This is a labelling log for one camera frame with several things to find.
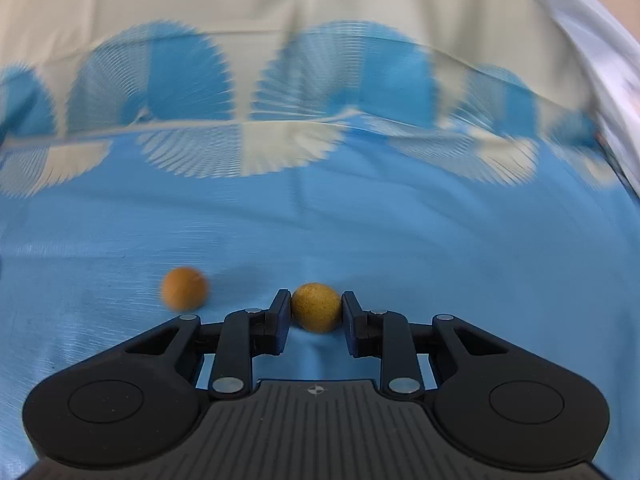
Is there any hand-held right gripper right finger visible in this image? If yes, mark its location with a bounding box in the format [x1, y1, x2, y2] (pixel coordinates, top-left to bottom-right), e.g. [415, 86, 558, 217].
[341, 290, 507, 401]

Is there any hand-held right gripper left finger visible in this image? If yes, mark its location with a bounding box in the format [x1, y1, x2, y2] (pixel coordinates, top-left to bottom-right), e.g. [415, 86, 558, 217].
[125, 289, 293, 401]

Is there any pale yellow longan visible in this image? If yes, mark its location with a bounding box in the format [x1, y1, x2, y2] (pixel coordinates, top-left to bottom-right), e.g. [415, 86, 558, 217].
[290, 282, 344, 334]

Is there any orange-brown longan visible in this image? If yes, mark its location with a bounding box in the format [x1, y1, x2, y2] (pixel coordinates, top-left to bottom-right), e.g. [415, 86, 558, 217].
[160, 266, 209, 311]

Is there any blue and cream printed bedsheet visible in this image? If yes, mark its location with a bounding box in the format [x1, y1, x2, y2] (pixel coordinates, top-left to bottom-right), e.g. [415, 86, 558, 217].
[0, 0, 640, 480]

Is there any pale patterned quilt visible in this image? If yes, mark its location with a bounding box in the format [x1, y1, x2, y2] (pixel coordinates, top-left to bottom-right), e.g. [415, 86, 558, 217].
[522, 0, 640, 198]

